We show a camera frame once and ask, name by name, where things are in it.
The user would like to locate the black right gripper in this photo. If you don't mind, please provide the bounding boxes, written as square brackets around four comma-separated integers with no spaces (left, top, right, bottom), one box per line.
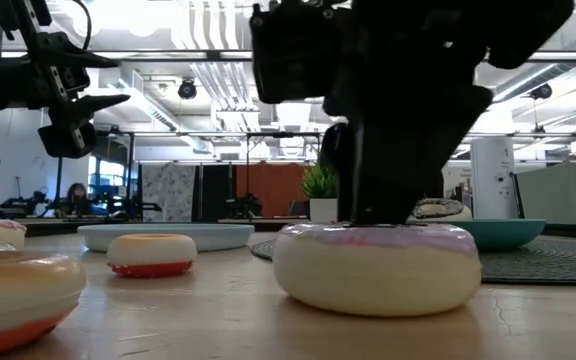
[317,0,495,226]

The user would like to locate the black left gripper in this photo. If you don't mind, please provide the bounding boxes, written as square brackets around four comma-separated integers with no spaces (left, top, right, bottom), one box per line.
[0,0,132,159]

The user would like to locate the purple frosted toy donut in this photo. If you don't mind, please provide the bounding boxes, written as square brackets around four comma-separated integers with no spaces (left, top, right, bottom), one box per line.
[271,221,483,318]

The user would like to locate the small orange frosted toy donut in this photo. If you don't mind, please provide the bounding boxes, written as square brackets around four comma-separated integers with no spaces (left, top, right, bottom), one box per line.
[106,233,199,279]

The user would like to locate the green plant in white pot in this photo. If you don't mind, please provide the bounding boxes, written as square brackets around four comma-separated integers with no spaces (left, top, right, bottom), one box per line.
[301,163,341,224]

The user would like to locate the chocolate frosted toy donut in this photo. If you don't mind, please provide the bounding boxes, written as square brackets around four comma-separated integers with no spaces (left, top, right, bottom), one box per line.
[407,197,475,224]

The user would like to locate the orange curtain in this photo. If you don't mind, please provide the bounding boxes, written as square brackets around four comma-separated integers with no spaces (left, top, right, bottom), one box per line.
[234,163,310,218]

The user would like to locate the seated person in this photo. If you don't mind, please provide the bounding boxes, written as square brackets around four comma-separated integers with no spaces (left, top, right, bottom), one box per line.
[63,182,93,217]

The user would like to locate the white pillar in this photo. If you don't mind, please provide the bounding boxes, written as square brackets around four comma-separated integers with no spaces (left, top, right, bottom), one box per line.
[469,137,518,220]

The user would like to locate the black background robot arms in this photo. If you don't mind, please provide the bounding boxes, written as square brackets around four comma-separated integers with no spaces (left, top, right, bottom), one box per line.
[0,187,144,222]

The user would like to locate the grey patterned curtain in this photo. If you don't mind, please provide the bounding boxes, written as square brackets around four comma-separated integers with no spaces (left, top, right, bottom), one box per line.
[141,163,197,223]

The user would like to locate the teal bowl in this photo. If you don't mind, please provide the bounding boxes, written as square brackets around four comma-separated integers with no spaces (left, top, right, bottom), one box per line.
[455,218,548,253]

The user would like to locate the pale blue plate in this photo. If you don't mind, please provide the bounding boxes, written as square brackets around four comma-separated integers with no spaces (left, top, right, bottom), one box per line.
[76,222,256,254]

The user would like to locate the grey green partition panel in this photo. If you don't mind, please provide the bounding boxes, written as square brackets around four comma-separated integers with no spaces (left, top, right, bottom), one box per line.
[514,161,576,226]

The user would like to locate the round dark woven placemat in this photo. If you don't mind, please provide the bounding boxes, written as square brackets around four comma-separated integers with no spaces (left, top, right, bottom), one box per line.
[250,235,576,287]

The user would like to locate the large orange frosted toy donut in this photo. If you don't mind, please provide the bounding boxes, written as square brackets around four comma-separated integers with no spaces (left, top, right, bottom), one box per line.
[0,249,88,357]

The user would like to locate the black overhead frame bar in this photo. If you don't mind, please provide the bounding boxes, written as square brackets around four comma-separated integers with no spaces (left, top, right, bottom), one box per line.
[0,49,576,64]

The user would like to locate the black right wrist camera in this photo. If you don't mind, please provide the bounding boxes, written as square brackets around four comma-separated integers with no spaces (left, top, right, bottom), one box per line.
[249,1,350,105]

